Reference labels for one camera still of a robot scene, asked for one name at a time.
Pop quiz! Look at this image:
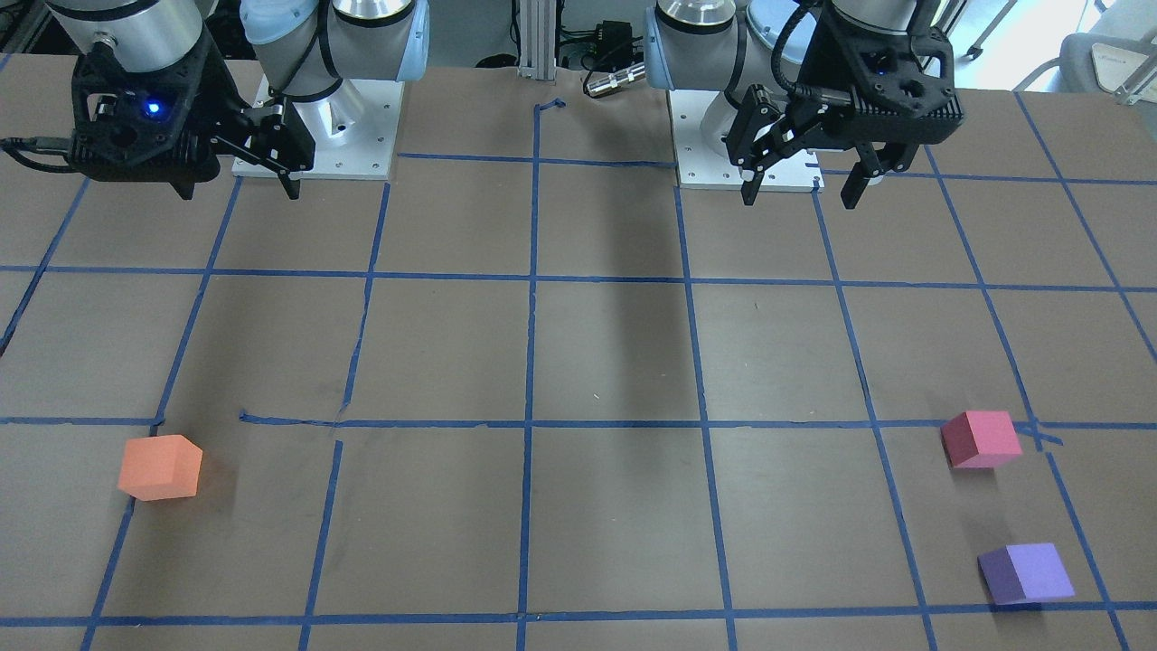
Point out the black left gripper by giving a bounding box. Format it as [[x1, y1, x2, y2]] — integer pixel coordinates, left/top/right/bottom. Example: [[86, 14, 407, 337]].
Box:
[[727, 86, 915, 210]]

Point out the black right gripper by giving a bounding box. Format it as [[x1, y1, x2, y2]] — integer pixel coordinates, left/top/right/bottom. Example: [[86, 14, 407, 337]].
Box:
[[176, 54, 315, 201]]

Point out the orange foam cube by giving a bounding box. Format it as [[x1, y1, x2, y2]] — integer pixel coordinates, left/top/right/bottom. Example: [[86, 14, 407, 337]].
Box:
[[117, 434, 202, 500]]

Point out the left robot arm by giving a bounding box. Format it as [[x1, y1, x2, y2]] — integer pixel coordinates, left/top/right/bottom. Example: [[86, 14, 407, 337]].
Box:
[[644, 1, 965, 209]]

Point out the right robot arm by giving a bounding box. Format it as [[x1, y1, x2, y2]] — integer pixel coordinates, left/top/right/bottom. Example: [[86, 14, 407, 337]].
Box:
[[9, 1, 430, 199]]

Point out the pink foam cube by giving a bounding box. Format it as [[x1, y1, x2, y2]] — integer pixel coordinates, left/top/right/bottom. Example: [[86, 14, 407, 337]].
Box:
[[939, 410, 1023, 469]]

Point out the purple foam cube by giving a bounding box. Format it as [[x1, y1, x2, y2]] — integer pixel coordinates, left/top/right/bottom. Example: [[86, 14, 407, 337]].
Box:
[[978, 542, 1076, 606]]

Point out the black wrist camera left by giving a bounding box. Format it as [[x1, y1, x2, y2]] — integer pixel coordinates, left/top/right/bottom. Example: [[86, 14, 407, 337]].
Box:
[[797, 1, 965, 145]]

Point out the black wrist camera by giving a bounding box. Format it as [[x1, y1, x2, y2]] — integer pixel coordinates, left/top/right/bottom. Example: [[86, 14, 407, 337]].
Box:
[[797, 1, 965, 145], [65, 44, 221, 201]]

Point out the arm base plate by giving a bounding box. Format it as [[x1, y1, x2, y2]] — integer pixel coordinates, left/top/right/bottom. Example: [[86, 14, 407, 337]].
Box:
[[231, 72, 406, 182], [666, 89, 823, 193]]

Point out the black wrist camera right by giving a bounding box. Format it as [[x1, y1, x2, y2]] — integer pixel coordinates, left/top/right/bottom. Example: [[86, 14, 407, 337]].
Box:
[[65, 44, 221, 201]]

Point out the aluminium frame post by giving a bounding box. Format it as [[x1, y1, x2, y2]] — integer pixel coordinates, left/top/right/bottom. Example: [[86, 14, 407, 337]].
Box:
[[515, 0, 560, 83]]

